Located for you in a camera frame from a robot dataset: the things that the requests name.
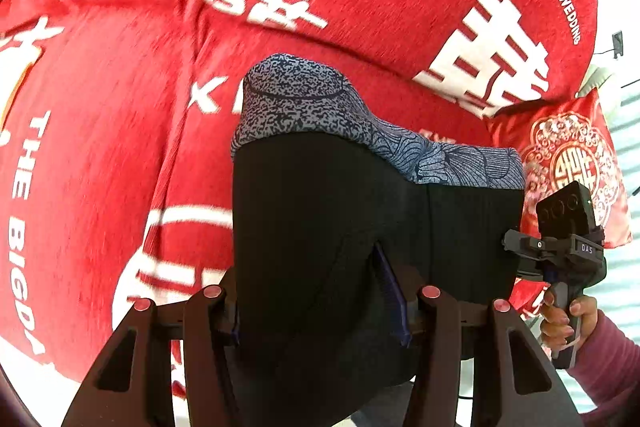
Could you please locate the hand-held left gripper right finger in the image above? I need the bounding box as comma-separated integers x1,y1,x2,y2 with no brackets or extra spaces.
374,242,584,427

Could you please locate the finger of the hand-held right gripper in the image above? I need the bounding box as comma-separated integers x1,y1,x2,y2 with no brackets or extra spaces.
515,256,547,281
501,229,534,254

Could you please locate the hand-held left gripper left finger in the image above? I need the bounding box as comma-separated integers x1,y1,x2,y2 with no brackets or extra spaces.
62,271,242,427

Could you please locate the black pants grey patterned waistband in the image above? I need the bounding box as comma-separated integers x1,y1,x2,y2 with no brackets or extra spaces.
231,53,527,427

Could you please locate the person's right forearm pink sleeve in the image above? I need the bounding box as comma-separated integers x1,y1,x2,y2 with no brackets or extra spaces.
567,309,640,427

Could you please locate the person's right hand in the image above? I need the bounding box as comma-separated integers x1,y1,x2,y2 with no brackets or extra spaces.
539,289,600,353

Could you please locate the red satin printed pillow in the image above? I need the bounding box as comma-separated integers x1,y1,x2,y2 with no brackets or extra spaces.
482,88,633,323

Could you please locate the pale green cloth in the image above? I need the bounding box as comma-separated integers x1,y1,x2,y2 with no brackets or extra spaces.
577,64,617,98

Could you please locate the red printed blanket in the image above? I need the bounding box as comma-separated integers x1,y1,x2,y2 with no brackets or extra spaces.
0,0,601,408

